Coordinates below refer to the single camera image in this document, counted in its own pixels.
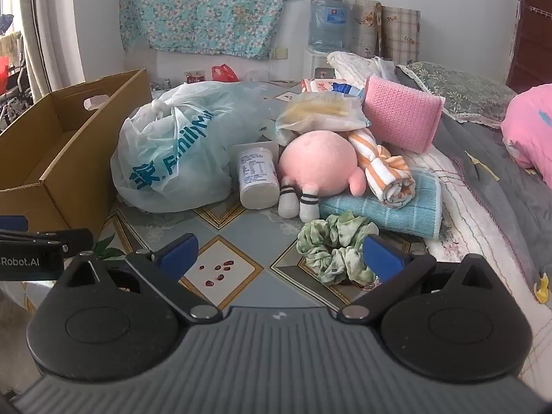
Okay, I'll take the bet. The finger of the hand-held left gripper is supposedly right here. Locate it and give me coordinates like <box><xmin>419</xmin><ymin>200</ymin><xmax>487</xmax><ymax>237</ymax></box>
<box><xmin>0</xmin><ymin>216</ymin><xmax>29</xmax><ymax>232</ymax></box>
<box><xmin>0</xmin><ymin>228</ymin><xmax>94</xmax><ymax>256</ymax></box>

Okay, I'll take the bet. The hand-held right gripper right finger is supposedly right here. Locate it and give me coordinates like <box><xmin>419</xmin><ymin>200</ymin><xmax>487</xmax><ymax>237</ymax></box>
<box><xmin>338</xmin><ymin>234</ymin><xmax>499</xmax><ymax>324</ymax></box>

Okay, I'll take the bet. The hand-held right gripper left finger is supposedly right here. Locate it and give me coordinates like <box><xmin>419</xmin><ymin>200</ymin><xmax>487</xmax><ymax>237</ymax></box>
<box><xmin>54</xmin><ymin>233</ymin><xmax>225</xmax><ymax>324</ymax></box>

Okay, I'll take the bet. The green white scrunchie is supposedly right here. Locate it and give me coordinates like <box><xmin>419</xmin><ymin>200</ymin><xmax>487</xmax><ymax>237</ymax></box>
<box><xmin>296</xmin><ymin>213</ymin><xmax>380</xmax><ymax>286</ymax></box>

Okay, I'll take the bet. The brown cardboard box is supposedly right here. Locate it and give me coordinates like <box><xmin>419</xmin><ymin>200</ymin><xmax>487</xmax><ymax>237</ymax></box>
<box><xmin>0</xmin><ymin>68</ymin><xmax>152</xmax><ymax>246</ymax></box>

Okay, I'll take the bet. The pink plush toy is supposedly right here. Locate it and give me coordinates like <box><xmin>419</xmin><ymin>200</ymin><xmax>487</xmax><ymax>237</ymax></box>
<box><xmin>277</xmin><ymin>131</ymin><xmax>367</xmax><ymax>220</ymax></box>

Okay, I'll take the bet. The light blue towel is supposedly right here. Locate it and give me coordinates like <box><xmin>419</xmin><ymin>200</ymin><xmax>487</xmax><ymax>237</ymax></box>
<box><xmin>319</xmin><ymin>168</ymin><xmax>445</xmax><ymax>240</ymax></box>

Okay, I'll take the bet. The orange striped towel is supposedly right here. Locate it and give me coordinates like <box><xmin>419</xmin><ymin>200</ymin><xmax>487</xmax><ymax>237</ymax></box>
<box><xmin>347</xmin><ymin>128</ymin><xmax>417</xmax><ymax>208</ymax></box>

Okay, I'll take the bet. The white stitched quilt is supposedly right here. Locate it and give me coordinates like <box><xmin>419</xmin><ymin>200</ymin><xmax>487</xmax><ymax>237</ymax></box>
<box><xmin>327</xmin><ymin>51</ymin><xmax>552</xmax><ymax>414</ymax></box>

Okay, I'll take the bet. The white plastic shopping bag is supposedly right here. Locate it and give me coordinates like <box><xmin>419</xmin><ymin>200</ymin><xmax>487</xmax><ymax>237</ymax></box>
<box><xmin>111</xmin><ymin>81</ymin><xmax>281</xmax><ymax>213</ymax></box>

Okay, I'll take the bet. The white plastic bottle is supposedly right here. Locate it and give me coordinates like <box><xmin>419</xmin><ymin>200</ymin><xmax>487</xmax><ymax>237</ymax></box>
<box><xmin>228</xmin><ymin>141</ymin><xmax>281</xmax><ymax>210</ymax></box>

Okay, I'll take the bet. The grey blanket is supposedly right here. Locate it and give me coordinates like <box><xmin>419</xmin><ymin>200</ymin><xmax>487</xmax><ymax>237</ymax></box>
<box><xmin>394</xmin><ymin>67</ymin><xmax>552</xmax><ymax>277</ymax></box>

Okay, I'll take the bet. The clear bag with yellow contents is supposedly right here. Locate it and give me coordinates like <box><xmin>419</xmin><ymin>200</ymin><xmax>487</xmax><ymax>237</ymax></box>
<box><xmin>275</xmin><ymin>92</ymin><xmax>372</xmax><ymax>146</ymax></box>

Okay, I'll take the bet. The green patterned pillow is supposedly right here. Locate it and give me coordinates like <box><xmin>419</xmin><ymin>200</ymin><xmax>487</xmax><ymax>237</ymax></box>
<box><xmin>405</xmin><ymin>61</ymin><xmax>518</xmax><ymax>128</ymax></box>

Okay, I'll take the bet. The red plastic bag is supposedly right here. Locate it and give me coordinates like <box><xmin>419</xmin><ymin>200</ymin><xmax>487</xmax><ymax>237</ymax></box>
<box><xmin>211</xmin><ymin>64</ymin><xmax>239</xmax><ymax>82</ymax></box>

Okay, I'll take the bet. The pink quilt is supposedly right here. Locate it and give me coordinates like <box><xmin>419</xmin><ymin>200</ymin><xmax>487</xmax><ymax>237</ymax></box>
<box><xmin>500</xmin><ymin>84</ymin><xmax>552</xmax><ymax>174</ymax></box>

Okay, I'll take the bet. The grey curtain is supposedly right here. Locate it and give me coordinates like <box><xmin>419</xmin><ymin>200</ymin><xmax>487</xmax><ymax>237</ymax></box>
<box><xmin>19</xmin><ymin>0</ymin><xmax>87</xmax><ymax>96</ymax></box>

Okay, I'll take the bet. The white water dispenser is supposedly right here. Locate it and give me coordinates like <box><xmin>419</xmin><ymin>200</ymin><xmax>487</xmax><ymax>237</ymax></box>
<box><xmin>303</xmin><ymin>48</ymin><xmax>335</xmax><ymax>81</ymax></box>

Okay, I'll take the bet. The checked wallpaper roll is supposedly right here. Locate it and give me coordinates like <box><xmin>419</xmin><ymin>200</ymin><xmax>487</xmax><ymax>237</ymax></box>
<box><xmin>381</xmin><ymin>5</ymin><xmax>422</xmax><ymax>65</ymax></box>

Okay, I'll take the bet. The floral wallpaper roll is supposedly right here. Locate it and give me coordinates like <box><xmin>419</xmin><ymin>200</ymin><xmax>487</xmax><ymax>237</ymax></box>
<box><xmin>350</xmin><ymin>0</ymin><xmax>383</xmax><ymax>58</ymax></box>

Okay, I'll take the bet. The blue water jug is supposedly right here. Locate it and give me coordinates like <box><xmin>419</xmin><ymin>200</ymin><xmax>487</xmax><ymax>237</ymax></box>
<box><xmin>308</xmin><ymin>0</ymin><xmax>353</xmax><ymax>55</ymax></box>

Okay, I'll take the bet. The teal floral cloth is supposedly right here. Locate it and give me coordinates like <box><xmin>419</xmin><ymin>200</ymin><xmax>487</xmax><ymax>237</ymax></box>
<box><xmin>119</xmin><ymin>0</ymin><xmax>302</xmax><ymax>60</ymax></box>

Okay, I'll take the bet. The dark red door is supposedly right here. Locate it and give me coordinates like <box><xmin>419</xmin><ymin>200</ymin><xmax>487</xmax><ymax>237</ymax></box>
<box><xmin>506</xmin><ymin>0</ymin><xmax>552</xmax><ymax>94</ymax></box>

